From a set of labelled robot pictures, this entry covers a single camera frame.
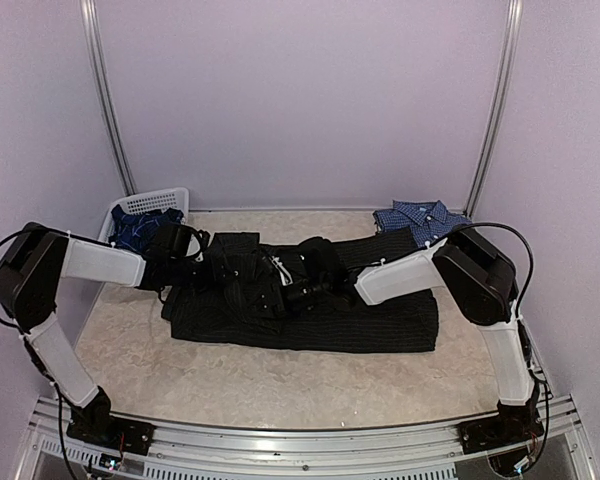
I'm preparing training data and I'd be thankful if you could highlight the aluminium frame post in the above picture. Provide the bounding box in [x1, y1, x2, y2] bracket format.
[79, 0, 137, 195]
[463, 0, 524, 218]

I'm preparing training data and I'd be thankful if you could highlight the left aluminium frame post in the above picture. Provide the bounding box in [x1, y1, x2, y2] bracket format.
[79, 0, 137, 195]

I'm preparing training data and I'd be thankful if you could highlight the right aluminium frame post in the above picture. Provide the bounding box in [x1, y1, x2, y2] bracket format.
[463, 0, 524, 218]

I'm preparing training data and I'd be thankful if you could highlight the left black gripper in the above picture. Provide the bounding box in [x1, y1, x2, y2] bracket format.
[169, 253, 236, 295]

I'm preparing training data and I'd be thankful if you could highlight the black pinstripe long sleeve shirt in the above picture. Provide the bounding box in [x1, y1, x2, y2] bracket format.
[161, 228, 439, 354]

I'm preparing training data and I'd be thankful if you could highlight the blue checked shirt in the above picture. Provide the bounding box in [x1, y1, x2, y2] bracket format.
[373, 200, 471, 247]

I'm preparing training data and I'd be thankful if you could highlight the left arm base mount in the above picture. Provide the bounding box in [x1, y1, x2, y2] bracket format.
[67, 388, 156, 456]

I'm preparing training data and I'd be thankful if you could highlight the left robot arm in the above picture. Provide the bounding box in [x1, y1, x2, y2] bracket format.
[0, 223, 238, 445]

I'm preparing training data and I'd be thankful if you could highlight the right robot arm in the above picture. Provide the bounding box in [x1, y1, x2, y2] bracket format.
[280, 224, 548, 444]

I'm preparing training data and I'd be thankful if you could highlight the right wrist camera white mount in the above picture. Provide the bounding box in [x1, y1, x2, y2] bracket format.
[269, 256, 294, 287]

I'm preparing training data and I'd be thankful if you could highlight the white plastic laundry basket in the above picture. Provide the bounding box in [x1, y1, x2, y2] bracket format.
[98, 187, 189, 242]

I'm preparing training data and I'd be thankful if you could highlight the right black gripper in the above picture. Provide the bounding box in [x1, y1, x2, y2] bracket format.
[241, 276, 328, 320]

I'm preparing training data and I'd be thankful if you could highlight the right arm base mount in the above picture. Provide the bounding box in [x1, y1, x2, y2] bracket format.
[457, 391, 545, 455]

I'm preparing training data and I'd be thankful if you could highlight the front aluminium rail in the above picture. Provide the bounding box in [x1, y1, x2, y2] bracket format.
[10, 397, 599, 479]

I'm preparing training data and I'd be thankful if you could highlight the dark blue plaid shirt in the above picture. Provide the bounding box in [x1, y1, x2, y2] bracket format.
[107, 206, 184, 254]

